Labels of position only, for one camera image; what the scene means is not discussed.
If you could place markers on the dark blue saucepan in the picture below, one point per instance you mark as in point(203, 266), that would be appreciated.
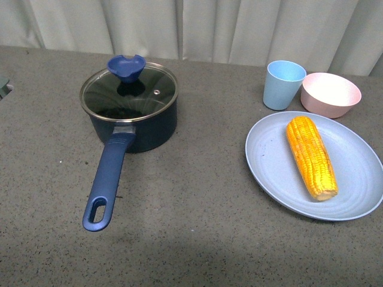
point(126, 125)

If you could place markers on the light blue cup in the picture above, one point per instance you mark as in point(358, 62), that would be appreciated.
point(283, 80)

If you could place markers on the light blue plate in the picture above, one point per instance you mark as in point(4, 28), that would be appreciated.
point(357, 168)

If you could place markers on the grey curtain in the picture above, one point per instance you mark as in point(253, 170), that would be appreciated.
point(342, 37)

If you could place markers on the metal dish rack green corner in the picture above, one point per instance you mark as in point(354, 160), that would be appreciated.
point(5, 87)

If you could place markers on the glass lid blue knob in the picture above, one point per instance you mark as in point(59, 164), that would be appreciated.
point(129, 89)

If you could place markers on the pink bowl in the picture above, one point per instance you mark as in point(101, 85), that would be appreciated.
point(329, 95)

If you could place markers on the yellow corn cob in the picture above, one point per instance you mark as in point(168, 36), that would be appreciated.
point(312, 158)

